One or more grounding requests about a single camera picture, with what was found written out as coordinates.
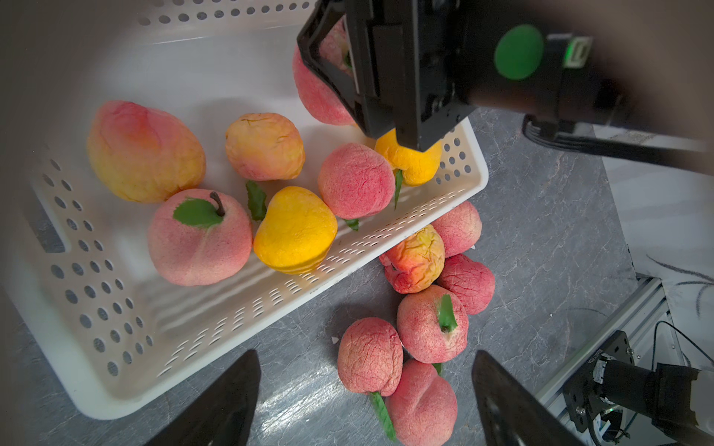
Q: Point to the yellow peach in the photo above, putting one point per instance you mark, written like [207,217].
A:
[418,168]

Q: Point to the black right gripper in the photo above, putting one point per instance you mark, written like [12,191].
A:
[414,67]

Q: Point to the orange pink wrinkled peach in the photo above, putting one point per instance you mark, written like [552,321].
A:
[144,155]

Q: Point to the pink peach upper row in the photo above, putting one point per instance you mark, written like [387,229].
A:
[460,229]

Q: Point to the pink peach with leaf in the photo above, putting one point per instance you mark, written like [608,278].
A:
[421,330]

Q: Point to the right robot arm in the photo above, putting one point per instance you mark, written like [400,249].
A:
[558,77]

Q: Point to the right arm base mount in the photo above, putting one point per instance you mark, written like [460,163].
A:
[678,399]

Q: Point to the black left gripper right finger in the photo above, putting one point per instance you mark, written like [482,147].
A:
[510,414]

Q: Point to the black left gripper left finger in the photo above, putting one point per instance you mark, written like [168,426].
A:
[224,413]

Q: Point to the white perforated plastic basket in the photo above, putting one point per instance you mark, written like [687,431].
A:
[74,257]

